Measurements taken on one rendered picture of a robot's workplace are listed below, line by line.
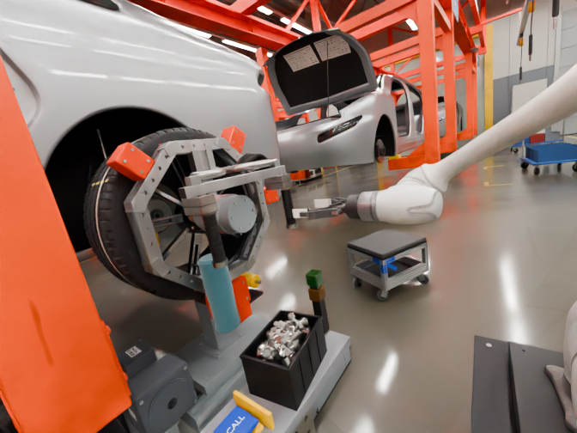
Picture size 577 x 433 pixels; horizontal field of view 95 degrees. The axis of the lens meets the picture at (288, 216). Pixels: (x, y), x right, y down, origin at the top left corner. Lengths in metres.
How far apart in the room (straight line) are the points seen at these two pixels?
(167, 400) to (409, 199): 0.94
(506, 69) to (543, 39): 1.16
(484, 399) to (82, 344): 0.98
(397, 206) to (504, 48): 13.15
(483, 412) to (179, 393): 0.87
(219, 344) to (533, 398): 1.05
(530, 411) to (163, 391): 0.96
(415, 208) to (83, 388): 0.84
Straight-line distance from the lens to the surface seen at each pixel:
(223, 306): 0.93
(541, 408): 0.93
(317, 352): 0.80
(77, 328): 0.71
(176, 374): 1.07
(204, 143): 1.03
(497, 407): 0.99
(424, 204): 0.74
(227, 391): 1.28
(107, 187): 0.96
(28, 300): 0.68
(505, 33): 13.89
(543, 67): 13.80
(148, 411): 1.07
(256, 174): 0.89
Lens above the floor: 1.01
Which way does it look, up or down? 13 degrees down
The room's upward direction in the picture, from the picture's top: 10 degrees counter-clockwise
